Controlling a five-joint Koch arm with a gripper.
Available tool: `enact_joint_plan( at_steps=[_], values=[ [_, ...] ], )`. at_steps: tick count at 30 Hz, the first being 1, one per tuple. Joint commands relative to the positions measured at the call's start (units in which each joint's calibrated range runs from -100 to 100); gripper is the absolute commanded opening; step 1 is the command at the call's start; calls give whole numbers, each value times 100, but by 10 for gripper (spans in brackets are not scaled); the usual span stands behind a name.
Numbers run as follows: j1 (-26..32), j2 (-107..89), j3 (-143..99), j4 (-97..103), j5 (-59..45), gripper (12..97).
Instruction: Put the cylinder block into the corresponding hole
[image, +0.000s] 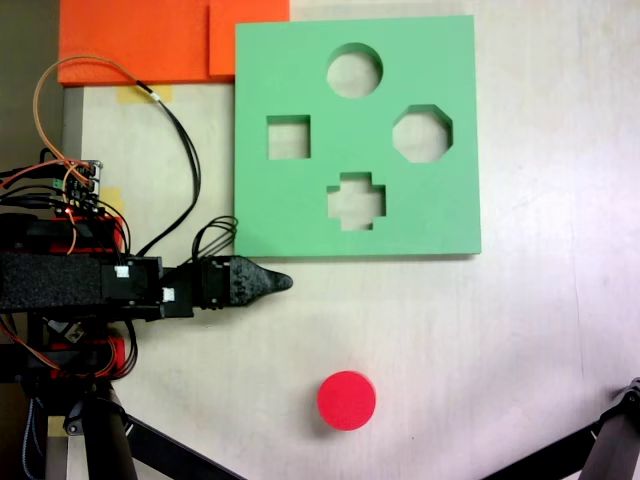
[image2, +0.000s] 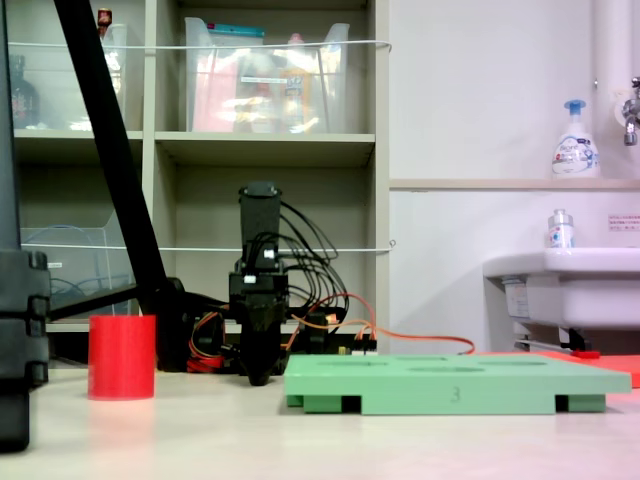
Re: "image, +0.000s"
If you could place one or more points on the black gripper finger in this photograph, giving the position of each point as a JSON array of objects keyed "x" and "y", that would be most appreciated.
[{"x": 250, "y": 280}]

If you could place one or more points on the red cylinder block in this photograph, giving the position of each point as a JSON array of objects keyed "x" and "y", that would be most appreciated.
[{"x": 346, "y": 401}]

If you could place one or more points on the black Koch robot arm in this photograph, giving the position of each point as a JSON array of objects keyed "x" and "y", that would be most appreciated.
[{"x": 50, "y": 282}]

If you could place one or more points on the orange foam block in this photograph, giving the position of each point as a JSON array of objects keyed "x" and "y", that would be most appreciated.
[{"x": 135, "y": 40}]

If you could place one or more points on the green shape sorter board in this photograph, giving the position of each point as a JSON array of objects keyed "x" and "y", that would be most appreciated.
[{"x": 300, "y": 225}]

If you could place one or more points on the beige masking tape piece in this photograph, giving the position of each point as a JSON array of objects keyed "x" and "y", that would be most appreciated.
[
  {"x": 165, "y": 94},
  {"x": 56, "y": 425},
  {"x": 112, "y": 197}
]

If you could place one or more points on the small circuit board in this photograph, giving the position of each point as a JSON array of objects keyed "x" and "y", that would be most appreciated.
[{"x": 82, "y": 180}]

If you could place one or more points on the black notched tripod leg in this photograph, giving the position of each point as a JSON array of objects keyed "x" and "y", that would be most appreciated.
[{"x": 617, "y": 435}]

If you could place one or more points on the red printed base mount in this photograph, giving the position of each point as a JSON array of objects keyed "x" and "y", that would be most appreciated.
[{"x": 117, "y": 235}]

